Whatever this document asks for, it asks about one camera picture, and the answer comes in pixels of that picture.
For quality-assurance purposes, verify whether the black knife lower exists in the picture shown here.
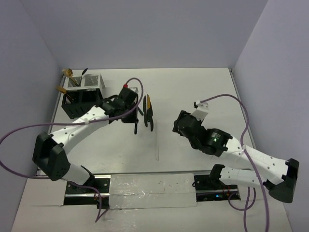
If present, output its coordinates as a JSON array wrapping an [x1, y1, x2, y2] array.
[[149, 109, 154, 131]]

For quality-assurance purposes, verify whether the clear glass straw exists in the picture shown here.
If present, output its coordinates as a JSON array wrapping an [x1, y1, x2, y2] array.
[[155, 120, 159, 161]]

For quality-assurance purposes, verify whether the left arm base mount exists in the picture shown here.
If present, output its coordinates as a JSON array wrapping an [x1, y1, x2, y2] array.
[[63, 174, 111, 209]]

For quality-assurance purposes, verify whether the gold knife black handle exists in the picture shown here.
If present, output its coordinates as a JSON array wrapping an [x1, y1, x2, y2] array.
[[146, 94, 153, 122]]

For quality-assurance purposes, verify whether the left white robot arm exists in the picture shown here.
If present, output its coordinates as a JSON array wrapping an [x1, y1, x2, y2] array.
[[32, 86, 139, 193]]

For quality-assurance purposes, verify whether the gold fork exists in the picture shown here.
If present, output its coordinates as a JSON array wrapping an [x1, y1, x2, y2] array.
[[56, 85, 73, 101], [56, 85, 73, 102]]

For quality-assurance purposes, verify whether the gold spoon green handle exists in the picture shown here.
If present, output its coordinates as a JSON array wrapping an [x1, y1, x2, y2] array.
[[62, 68, 79, 87]]

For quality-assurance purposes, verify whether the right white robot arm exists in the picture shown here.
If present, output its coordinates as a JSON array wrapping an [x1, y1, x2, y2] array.
[[172, 111, 299, 203]]

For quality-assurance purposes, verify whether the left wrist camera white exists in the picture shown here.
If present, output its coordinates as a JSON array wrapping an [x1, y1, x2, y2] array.
[[123, 84, 139, 93]]

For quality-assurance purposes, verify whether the black utensil caddy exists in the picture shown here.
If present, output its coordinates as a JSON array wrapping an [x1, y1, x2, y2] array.
[[61, 88, 103, 119]]

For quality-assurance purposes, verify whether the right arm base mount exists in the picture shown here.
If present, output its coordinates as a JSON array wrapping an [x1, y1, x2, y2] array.
[[192, 174, 240, 202]]

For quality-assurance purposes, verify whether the black serrated knife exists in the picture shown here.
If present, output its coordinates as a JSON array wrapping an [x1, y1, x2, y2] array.
[[143, 96, 148, 127]]

